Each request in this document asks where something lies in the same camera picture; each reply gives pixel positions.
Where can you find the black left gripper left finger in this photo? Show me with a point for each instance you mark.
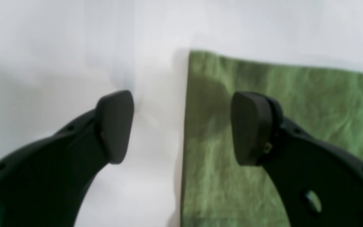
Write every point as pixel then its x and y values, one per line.
pixel 43 184

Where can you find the olive green T-shirt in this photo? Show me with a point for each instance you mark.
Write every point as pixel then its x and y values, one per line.
pixel 216 191

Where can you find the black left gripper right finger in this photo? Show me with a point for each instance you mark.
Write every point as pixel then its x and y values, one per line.
pixel 320 185

